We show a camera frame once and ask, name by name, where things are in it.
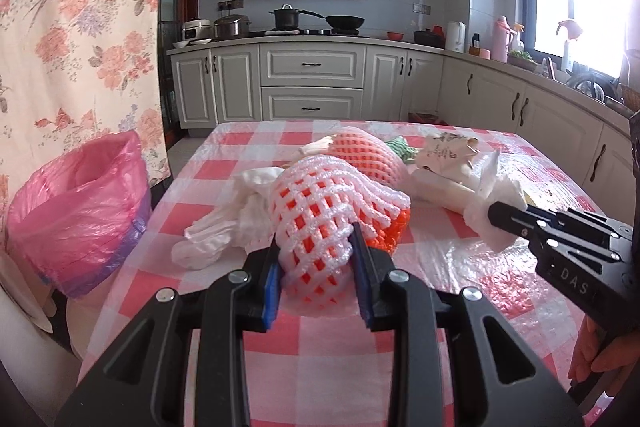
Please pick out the small dark bottle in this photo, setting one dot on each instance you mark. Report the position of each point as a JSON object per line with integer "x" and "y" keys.
{"x": 475, "y": 43}

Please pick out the dark wall socket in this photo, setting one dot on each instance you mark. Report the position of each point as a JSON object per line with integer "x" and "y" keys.
{"x": 231, "y": 5}

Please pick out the pink thermos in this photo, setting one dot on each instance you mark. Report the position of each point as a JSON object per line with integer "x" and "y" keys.
{"x": 501, "y": 39}

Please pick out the grey wall socket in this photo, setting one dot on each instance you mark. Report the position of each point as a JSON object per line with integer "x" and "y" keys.
{"x": 421, "y": 9}

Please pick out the yellow spray bottle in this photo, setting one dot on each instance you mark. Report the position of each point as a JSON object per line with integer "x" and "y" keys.
{"x": 518, "y": 39}

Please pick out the white rice cooker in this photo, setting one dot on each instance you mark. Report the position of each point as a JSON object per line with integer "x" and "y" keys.
{"x": 197, "y": 29}

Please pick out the white bowl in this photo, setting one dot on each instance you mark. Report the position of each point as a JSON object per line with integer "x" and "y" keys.
{"x": 200, "y": 42}

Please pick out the black frying pan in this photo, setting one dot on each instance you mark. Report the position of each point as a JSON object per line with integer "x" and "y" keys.
{"x": 346, "y": 23}

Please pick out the pale crumpled wrapper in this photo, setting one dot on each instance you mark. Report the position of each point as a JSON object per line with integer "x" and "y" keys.
{"x": 317, "y": 146}

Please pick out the basket of greens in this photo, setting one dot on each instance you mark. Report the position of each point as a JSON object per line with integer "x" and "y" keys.
{"x": 522, "y": 58}

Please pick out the bin with pink bag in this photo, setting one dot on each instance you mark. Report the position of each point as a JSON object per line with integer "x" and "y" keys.
{"x": 80, "y": 207}

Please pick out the steel pressure cooker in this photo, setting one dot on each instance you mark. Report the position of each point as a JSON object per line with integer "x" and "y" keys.
{"x": 231, "y": 27}

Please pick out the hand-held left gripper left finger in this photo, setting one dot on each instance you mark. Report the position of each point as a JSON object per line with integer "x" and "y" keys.
{"x": 272, "y": 287}

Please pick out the pale orange foam fruit net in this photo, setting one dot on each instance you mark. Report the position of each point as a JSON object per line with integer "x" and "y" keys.
{"x": 370, "y": 154}

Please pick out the black pot with lid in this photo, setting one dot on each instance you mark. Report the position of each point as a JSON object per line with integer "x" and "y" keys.
{"x": 287, "y": 19}

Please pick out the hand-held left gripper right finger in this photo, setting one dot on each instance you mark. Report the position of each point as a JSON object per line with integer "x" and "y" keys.
{"x": 362, "y": 287}

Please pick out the red bowl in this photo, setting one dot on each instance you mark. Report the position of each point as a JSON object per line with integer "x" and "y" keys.
{"x": 396, "y": 36}

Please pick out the white foam fruit net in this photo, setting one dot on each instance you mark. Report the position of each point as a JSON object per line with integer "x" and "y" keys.
{"x": 320, "y": 217}

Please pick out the green zigzag cloth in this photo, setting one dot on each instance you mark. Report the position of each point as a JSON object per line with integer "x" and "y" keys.
{"x": 402, "y": 149}

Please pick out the gas stove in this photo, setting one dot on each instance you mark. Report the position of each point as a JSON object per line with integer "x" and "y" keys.
{"x": 317, "y": 33}

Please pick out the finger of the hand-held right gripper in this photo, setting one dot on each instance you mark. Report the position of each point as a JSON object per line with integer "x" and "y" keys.
{"x": 520, "y": 219}
{"x": 560, "y": 244}

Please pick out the floral curtain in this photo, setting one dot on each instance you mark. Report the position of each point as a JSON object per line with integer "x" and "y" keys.
{"x": 75, "y": 32}

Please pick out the red checkered tablecloth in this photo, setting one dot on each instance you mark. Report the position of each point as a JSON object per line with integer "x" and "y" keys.
{"x": 320, "y": 372}

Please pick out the white lower kitchen cabinets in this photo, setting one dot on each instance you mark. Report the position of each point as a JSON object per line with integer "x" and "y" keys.
{"x": 310, "y": 82}

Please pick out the white tissue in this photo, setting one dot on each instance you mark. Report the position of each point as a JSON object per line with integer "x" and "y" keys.
{"x": 492, "y": 194}
{"x": 220, "y": 227}

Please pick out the person's right hand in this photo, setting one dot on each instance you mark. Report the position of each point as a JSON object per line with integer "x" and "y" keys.
{"x": 617, "y": 359}

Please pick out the white kettle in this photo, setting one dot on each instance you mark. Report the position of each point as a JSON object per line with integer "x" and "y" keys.
{"x": 455, "y": 37}

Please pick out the wooden glass door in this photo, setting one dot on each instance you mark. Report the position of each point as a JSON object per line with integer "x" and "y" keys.
{"x": 172, "y": 57}

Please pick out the paper cup with black drawing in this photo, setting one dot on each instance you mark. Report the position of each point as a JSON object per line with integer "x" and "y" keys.
{"x": 445, "y": 152}

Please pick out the pink cup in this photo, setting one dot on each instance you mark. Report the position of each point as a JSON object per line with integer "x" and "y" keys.
{"x": 485, "y": 53}

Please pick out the black wok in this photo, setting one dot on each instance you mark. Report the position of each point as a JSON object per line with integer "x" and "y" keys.
{"x": 429, "y": 38}

